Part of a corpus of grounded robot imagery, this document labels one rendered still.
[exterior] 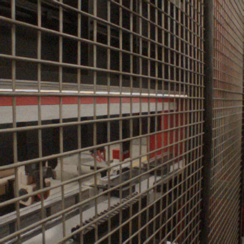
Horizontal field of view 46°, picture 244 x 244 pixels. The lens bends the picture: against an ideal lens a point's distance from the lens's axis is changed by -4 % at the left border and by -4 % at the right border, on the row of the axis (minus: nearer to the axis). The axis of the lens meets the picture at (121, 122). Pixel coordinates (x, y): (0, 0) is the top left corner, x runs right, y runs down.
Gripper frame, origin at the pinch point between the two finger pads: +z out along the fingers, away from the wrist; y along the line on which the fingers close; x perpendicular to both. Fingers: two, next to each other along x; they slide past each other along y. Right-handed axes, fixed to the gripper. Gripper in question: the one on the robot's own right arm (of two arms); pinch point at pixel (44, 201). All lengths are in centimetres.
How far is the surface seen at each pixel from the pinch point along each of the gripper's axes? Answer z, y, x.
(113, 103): -48, 53, 17
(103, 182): -5.9, 38.3, 11.7
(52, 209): -4, 40, -33
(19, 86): -50, 74, -69
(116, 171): -9.3, 40.5, 24.2
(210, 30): -48, 128, -61
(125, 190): -5, 67, -14
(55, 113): -45, 52, -31
